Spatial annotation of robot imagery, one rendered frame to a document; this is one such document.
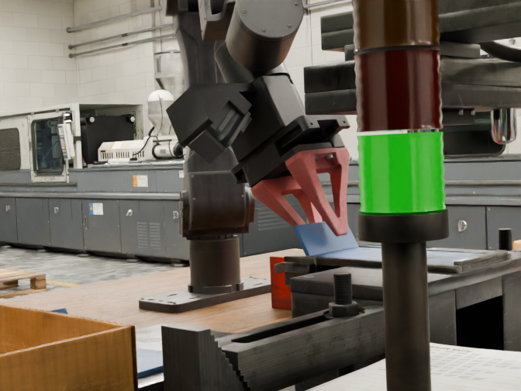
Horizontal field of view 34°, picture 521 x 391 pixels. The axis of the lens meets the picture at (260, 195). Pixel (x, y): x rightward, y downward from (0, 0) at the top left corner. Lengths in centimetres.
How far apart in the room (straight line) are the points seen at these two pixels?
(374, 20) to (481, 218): 555
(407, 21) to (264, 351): 20
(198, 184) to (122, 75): 1127
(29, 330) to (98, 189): 856
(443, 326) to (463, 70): 18
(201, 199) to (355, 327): 50
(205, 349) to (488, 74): 33
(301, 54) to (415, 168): 928
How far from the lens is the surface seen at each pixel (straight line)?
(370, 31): 37
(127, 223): 881
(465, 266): 64
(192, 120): 71
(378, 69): 37
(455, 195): 601
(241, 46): 73
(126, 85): 1218
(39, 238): 1038
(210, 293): 103
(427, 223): 37
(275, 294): 97
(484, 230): 590
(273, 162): 74
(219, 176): 101
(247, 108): 73
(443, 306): 61
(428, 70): 37
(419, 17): 37
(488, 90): 67
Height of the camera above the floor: 108
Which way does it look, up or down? 3 degrees down
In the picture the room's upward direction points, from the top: 3 degrees counter-clockwise
